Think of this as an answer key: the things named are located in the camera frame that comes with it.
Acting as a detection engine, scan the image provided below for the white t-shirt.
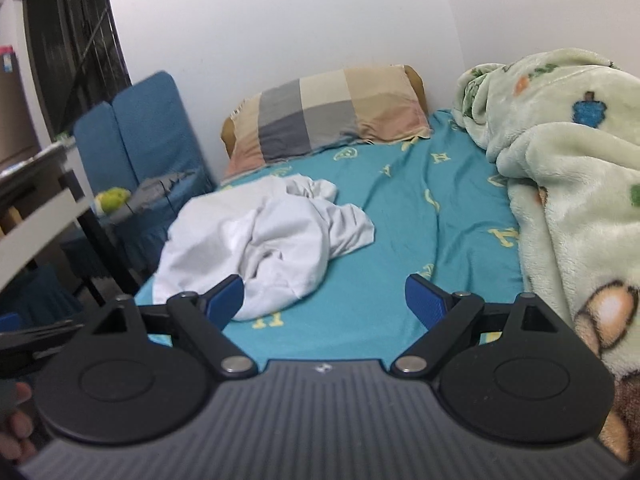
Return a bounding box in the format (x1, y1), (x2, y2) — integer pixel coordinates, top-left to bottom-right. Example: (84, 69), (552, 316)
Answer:
(152, 174), (375, 322)

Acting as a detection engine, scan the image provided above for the person's hand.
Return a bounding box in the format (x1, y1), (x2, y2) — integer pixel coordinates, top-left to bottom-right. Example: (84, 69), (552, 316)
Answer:
(0, 382), (37, 464)

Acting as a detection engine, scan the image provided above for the green plush toy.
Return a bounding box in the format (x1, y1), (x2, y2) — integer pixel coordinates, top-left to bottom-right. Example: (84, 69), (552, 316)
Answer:
(94, 188), (131, 217)

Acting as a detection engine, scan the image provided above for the white black desk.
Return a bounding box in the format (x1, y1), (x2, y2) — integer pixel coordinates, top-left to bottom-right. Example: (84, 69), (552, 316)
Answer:
(1, 141), (140, 295)

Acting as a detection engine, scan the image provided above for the grey cloth on cushion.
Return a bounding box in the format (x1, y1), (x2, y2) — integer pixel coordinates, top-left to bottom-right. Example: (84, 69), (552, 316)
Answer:
(106, 170), (195, 224)

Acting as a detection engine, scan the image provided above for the blue folded cushion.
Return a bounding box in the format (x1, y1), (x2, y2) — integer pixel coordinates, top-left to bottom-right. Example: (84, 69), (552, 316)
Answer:
(73, 70), (215, 275)

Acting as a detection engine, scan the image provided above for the green fleece blanket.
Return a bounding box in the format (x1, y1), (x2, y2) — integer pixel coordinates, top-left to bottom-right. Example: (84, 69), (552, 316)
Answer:
(451, 48), (639, 463)

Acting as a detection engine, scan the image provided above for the cardboard box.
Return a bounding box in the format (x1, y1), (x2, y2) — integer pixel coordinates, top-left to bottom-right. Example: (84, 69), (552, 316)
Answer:
(0, 46), (39, 170)

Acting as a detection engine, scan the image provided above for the checkered pillow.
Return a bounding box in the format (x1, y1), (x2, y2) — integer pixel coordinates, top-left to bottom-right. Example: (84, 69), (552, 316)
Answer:
(221, 65), (432, 179)

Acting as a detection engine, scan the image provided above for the dark window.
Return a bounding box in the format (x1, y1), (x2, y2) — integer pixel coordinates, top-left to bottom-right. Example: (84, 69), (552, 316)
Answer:
(20, 0), (131, 138)

